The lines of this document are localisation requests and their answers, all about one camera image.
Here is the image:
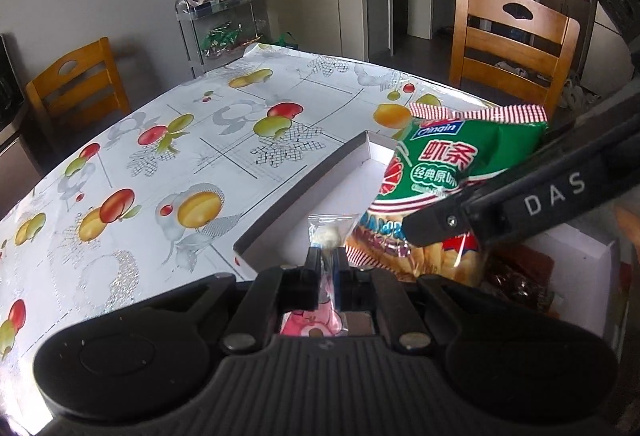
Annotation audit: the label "pink clear lollipop packet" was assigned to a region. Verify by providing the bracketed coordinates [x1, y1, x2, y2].
[280, 214, 357, 338]

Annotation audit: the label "green shrimp chips bag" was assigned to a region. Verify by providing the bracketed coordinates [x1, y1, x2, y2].
[345, 103, 547, 286]

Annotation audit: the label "person's right hand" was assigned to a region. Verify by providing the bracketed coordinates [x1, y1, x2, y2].
[614, 206, 640, 257]

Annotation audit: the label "white cardboard box tray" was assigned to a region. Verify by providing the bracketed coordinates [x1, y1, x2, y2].
[233, 128, 631, 342]

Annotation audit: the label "fruit-pattern tablecloth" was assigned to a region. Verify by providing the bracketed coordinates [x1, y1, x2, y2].
[1, 44, 489, 434]

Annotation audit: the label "wooden chair at right side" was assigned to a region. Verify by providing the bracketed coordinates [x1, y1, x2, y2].
[449, 0, 580, 116]

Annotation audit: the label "green shopping bag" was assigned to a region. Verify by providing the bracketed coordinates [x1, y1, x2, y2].
[268, 32, 299, 50]

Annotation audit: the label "green candies on shelf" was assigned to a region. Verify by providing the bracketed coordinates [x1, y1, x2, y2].
[200, 21, 243, 58]

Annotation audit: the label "clear acrylic shelf cart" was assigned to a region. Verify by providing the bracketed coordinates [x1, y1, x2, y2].
[175, 0, 260, 78]

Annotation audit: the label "grey cabinet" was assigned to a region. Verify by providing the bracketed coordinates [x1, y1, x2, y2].
[0, 105, 42, 218]

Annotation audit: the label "black coffee machine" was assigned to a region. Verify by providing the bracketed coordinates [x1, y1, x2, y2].
[0, 35, 25, 127]

